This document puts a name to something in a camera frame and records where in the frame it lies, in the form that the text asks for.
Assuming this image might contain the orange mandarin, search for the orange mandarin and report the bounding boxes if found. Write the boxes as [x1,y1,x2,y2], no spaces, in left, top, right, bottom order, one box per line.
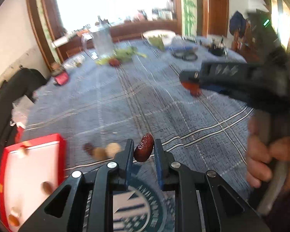
[181,82,200,91]

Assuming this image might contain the brown round longan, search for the brown round longan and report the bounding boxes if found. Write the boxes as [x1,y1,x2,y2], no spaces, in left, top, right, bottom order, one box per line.
[91,147,108,161]

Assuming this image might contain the dark red jujube date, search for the dark red jujube date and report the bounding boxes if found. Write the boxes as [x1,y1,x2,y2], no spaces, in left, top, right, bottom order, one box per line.
[133,133,154,162]

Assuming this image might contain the right human hand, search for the right human hand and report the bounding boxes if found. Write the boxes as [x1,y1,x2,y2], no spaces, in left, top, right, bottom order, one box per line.
[246,116,290,192]

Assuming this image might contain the black scissors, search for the black scissors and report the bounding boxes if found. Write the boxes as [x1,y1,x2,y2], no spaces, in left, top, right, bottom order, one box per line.
[172,50,198,61]

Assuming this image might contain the pale peeled fruit on table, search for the pale peeled fruit on table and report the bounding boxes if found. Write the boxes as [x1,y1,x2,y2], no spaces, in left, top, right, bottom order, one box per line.
[105,142,121,158]

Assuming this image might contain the small dark object on table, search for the small dark object on table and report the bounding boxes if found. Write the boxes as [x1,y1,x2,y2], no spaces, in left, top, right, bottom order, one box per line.
[208,42,227,57]

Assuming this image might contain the dark red date on table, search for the dark red date on table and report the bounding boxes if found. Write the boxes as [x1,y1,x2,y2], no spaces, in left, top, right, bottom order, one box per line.
[83,143,94,156]

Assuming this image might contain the white bowl with greens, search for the white bowl with greens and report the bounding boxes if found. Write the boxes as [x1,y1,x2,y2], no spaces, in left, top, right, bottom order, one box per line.
[142,29,176,49]

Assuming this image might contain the blue plaid tablecloth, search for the blue plaid tablecloth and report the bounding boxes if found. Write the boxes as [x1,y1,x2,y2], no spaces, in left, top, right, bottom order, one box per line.
[22,40,252,199]

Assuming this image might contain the large orange in tray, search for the large orange in tray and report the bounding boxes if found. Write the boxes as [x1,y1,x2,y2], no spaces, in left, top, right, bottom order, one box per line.
[41,181,53,195]

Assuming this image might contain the blue jacket on chair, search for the blue jacket on chair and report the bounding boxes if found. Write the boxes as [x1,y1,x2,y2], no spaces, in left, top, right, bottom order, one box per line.
[229,11,247,38]

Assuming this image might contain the green vegetable leaves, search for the green vegetable leaves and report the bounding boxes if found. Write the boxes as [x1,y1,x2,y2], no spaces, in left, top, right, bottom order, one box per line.
[96,46,147,65]

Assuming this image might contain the wooden door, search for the wooden door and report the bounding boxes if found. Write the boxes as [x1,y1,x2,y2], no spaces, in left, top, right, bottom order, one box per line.
[208,0,229,37]

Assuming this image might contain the red-rimmed white tray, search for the red-rimmed white tray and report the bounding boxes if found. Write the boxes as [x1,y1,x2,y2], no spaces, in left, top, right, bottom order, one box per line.
[0,134,66,231]

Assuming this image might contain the red fruit by leaves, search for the red fruit by leaves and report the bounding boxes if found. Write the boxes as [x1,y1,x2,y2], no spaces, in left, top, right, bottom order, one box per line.
[108,58,121,67]

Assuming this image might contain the cream cube at tray edge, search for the cream cube at tray edge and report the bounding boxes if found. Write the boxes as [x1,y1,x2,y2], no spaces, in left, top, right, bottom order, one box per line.
[17,145,29,157]

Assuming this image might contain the glass pitcher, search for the glass pitcher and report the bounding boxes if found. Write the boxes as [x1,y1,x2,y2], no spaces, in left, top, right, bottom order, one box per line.
[81,23,115,60]

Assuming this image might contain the pale peeled fruit in tray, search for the pale peeled fruit in tray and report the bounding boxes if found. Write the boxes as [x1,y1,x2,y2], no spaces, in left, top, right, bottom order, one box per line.
[10,206,21,218]

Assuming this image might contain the small orange tray corner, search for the small orange tray corner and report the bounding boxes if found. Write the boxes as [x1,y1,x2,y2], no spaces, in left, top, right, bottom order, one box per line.
[8,214,20,227]

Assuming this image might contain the dark jar pink label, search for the dark jar pink label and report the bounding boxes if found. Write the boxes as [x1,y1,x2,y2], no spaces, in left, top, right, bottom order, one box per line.
[51,62,69,86]

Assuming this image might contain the clear plastic bag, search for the clear plastic bag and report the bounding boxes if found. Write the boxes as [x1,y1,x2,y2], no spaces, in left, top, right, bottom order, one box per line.
[11,95,34,129]

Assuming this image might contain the black sofa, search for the black sofa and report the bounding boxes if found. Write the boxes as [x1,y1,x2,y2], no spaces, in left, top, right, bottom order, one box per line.
[0,67,49,146]

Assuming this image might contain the wooden sideboard counter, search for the wooden sideboard counter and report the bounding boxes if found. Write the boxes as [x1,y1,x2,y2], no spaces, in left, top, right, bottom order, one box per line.
[57,20,182,61]

